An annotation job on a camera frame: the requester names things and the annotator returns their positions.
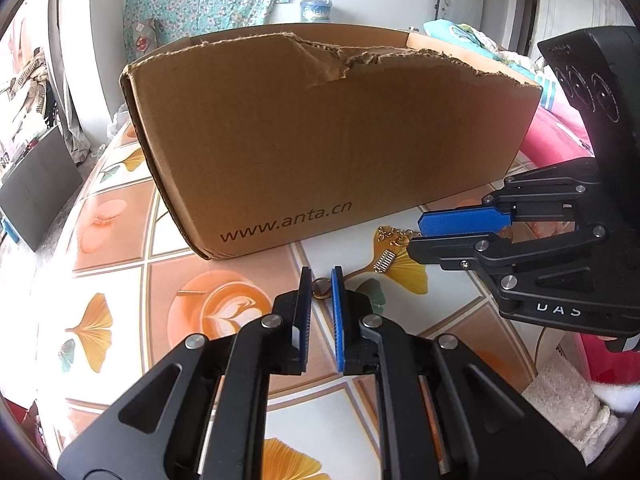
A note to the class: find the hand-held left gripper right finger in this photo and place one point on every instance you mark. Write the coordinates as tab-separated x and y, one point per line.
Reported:
338	320

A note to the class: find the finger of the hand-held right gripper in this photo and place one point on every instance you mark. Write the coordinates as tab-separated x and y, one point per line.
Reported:
460	252
460	222

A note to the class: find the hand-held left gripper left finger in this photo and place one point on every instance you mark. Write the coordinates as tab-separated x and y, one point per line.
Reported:
302	315

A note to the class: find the brown cardboard box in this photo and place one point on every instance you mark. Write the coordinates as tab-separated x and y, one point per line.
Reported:
310	150

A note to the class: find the pink floral blanket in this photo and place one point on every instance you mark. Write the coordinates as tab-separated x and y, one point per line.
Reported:
550	132

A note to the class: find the ginkgo print tablecloth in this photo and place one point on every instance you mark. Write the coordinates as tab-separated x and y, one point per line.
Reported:
165	300

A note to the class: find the white fluffy cloth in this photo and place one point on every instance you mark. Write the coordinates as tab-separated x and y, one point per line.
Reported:
565	400

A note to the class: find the blue cartoon quilt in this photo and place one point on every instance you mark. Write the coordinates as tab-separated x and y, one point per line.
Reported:
450	30

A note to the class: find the white door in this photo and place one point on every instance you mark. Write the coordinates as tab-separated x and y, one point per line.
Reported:
515	5

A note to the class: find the blue water jug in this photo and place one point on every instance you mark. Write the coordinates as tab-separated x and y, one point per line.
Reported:
316	10

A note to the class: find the black flat panel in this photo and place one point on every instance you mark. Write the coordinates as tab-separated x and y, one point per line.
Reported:
37	190

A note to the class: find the teal floral cloth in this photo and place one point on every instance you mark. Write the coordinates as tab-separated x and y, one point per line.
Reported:
210	0

